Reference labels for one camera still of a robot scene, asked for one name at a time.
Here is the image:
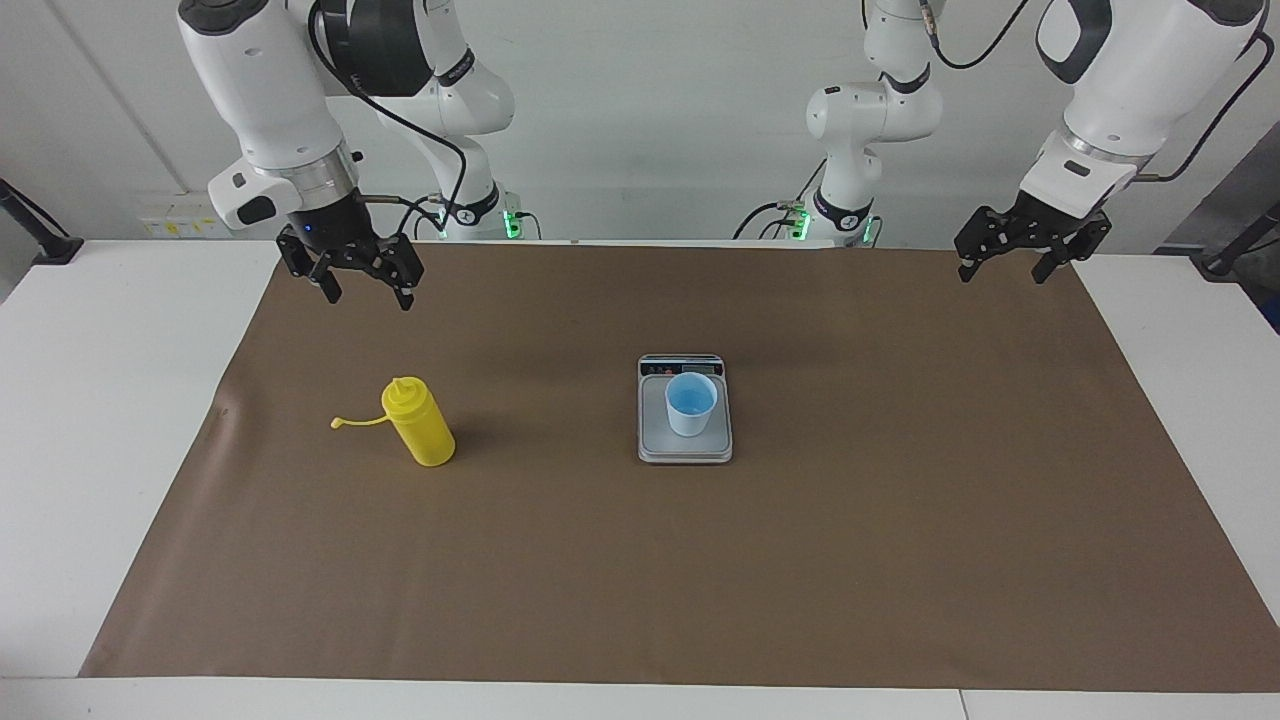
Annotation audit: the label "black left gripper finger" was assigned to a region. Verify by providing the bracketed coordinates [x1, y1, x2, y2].
[953, 206, 1005, 284]
[1030, 228, 1099, 285]

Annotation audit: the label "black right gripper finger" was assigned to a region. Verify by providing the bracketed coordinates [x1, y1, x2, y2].
[372, 234, 427, 313]
[276, 230, 347, 305]

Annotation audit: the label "yellow squeeze bottle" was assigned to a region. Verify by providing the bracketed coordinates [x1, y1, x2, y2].
[330, 375, 458, 469]

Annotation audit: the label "light blue paper cup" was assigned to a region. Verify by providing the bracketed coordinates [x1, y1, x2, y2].
[665, 371, 720, 439]

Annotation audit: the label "silver digital kitchen scale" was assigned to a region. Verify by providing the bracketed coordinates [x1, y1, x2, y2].
[636, 353, 735, 467]

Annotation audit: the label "black clamp stand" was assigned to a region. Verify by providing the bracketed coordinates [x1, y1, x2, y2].
[0, 177, 85, 267]
[1188, 198, 1280, 278]

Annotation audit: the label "brown paper mat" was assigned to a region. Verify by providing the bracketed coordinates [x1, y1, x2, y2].
[77, 239, 1280, 694]

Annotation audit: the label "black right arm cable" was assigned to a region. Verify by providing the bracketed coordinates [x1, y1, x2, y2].
[307, 0, 472, 242]

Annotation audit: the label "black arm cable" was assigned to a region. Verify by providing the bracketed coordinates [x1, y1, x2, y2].
[307, 0, 472, 242]
[920, 0, 1277, 186]

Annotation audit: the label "black right base cables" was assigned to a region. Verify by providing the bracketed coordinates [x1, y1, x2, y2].
[400, 193, 544, 242]

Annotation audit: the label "black base cables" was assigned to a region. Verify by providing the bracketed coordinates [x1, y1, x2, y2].
[400, 193, 544, 242]
[732, 158, 833, 242]

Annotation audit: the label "white wall socket strip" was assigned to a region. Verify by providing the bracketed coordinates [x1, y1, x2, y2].
[137, 190, 234, 240]

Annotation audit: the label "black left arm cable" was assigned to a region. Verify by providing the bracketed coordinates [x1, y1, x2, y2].
[920, 0, 1277, 186]

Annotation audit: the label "black left base cables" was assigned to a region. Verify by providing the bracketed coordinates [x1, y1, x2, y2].
[732, 158, 833, 242]

